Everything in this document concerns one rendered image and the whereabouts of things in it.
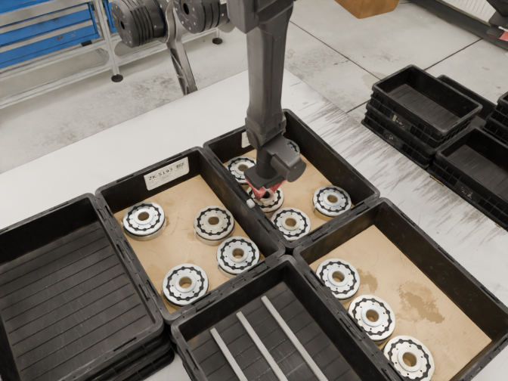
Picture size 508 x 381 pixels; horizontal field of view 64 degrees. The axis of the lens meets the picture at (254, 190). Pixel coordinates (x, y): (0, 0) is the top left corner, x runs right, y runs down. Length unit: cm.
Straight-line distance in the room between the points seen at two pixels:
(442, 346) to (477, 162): 126
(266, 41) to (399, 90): 162
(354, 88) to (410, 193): 168
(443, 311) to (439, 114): 124
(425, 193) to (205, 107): 84
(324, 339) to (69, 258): 63
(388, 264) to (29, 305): 84
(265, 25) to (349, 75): 252
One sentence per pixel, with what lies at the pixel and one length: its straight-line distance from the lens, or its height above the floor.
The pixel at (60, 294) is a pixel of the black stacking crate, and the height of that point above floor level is 83.
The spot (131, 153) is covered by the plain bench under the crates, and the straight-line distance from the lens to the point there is 146.
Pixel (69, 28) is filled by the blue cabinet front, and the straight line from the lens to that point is 276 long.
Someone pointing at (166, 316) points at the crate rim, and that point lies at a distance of 86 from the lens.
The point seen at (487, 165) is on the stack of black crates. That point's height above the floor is 38.
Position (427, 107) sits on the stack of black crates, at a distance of 215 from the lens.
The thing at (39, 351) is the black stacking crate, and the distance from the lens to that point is 101.
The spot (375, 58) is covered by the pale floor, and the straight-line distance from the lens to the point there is 335.
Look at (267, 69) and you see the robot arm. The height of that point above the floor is 133.
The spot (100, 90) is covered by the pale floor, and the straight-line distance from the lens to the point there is 296.
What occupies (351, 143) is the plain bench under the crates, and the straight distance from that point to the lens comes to 151.
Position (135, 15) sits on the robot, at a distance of 169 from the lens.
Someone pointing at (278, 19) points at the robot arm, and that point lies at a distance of 61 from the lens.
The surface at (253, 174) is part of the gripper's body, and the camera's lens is 100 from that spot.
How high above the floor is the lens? 171
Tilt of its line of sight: 51 degrees down
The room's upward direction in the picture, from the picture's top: 4 degrees clockwise
